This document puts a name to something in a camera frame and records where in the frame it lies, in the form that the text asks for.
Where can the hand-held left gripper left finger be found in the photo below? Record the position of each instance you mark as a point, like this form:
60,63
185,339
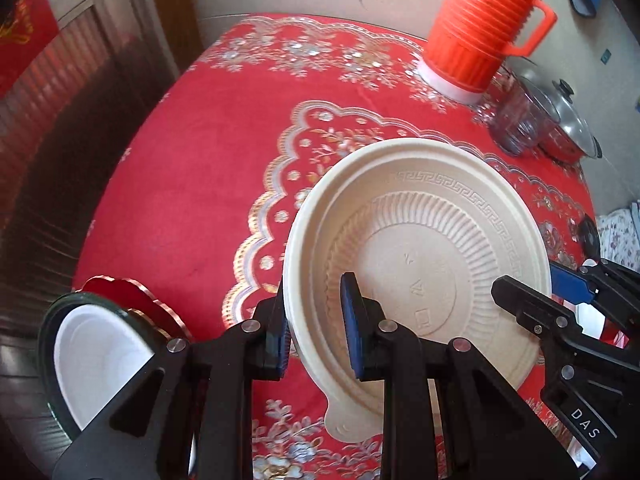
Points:
283,345

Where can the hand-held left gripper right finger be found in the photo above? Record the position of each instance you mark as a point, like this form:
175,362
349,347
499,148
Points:
350,320

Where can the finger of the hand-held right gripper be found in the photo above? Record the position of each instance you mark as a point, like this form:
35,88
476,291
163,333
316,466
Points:
572,282
525,305

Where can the beige disposable plate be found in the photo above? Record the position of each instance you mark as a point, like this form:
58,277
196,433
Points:
450,220

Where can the large red glass plate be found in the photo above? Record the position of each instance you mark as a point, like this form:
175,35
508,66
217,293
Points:
115,287

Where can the white bowl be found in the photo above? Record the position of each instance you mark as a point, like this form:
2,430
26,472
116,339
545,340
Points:
100,355

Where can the dark green bowl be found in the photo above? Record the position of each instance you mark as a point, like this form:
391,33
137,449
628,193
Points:
47,345

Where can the black spoon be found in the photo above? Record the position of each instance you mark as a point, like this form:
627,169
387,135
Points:
589,232

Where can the floral patterned cloth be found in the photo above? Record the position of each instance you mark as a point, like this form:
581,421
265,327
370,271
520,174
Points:
622,232

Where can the steel pot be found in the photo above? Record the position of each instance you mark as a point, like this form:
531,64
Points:
555,149

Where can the clear glass cup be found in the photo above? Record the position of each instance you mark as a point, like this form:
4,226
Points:
515,125

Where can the red floral tablecloth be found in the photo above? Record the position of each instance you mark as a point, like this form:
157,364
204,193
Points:
210,160

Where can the orange ribbed thermos jug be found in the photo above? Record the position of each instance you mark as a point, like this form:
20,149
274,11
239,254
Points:
475,20

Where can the dark wooden louvered door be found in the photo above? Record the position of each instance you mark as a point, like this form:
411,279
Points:
75,135

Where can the brown wooden door frame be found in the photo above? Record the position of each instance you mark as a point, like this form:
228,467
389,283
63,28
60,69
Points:
170,10

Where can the red wall hanging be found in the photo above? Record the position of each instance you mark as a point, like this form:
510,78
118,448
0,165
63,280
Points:
25,30

